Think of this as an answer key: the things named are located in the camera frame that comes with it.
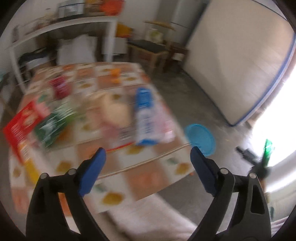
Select red carton box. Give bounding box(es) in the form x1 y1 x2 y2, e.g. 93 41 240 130
3 99 51 164

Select blue plastic waste basket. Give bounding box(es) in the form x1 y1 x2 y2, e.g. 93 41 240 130
185 123 216 157

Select green snack package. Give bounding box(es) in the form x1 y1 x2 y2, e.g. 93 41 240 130
34 98 77 149

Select pink plastic wrapper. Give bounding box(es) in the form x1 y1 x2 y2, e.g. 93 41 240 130
153 103 176 144

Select white refrigerator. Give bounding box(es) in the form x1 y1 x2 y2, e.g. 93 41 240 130
171 0 209 30

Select white shelf table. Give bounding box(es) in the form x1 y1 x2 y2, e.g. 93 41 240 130
8 16 118 82

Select white leaning board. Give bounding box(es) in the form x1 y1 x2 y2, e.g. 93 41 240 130
184 1 295 126

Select blue white milk carton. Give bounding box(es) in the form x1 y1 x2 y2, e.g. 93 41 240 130
135 87 160 146

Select wooden stool black seat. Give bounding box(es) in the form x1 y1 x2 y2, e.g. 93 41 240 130
127 39 171 75

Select yellow small carton box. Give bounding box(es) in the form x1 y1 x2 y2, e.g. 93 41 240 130
23 158 40 185

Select tan paper bag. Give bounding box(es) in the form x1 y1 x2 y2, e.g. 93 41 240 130
96 92 132 128

